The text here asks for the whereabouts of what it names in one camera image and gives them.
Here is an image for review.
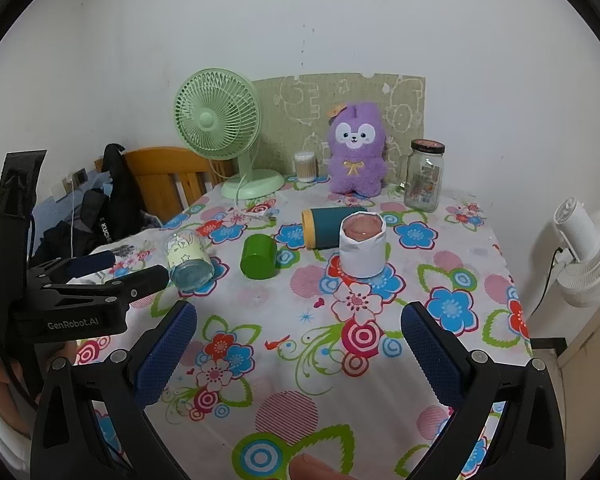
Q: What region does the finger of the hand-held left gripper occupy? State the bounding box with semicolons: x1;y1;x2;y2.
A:
27;251;117;287
42;265;171;310

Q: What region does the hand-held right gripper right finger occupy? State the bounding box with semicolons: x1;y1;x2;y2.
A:
400;301;569;480

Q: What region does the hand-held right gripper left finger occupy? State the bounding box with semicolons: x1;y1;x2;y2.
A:
30;300;199;480

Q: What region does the clear printed glass cup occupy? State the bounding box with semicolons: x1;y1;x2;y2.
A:
164;232;215;291

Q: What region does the green plastic cup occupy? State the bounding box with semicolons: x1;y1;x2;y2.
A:
239;233;281;281

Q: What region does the white paper-wrapped cup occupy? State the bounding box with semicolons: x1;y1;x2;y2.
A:
338;212;385;278

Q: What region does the teal cup with yellow lid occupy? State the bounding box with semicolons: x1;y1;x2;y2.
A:
301;205;369;250

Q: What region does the person's left hand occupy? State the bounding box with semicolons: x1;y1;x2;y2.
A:
0;360;36;435

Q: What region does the person's right hand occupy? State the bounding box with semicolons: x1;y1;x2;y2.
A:
287;452;344;480

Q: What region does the dark clothing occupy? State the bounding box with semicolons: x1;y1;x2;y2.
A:
29;212;89;269

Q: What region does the black backpack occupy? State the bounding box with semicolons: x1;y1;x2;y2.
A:
77;143;151;257

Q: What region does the wooden chair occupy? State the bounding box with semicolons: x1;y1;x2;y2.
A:
94;146;234;227

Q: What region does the floral tablecloth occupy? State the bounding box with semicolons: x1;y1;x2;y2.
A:
74;175;534;480

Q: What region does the beige cabinet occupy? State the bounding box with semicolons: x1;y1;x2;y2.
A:
554;304;600;413

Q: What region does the glass jar black lid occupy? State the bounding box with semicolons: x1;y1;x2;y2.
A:
403;138;447;213

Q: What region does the green desk fan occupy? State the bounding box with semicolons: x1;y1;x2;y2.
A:
173;67;286;200

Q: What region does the white clip fan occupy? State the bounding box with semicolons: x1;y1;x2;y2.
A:
552;198;600;309

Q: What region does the cotton swab container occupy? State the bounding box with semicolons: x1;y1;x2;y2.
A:
293;150;320;182

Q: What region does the purple plush toy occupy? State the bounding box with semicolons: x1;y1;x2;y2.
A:
324;101;394;196

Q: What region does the thin white cable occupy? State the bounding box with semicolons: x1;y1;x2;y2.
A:
70;174;78;262

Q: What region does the grey wall socket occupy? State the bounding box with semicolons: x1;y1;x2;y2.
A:
55;167;89;196

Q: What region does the green fan cable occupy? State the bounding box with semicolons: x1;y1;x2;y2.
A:
234;175;276;223

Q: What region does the black fan cable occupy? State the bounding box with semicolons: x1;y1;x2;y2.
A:
536;244;567;317

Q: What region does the green patterned wall sheet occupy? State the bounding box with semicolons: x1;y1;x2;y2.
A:
252;72;427;187

